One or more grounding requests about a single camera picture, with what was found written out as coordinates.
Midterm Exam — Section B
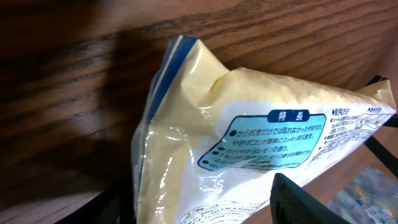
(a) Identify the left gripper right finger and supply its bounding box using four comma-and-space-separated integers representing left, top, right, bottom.
270, 173, 349, 224

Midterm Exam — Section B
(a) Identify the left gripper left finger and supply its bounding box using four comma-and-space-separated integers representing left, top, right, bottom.
55, 183, 136, 224

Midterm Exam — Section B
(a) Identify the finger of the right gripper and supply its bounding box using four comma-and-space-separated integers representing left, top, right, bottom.
364, 75, 397, 177

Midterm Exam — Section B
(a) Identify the red purple Carefree pad pack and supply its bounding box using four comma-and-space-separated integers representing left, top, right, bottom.
326, 167, 397, 224

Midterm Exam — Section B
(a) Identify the yellow snack bag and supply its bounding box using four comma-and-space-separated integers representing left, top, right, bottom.
131, 35, 397, 223

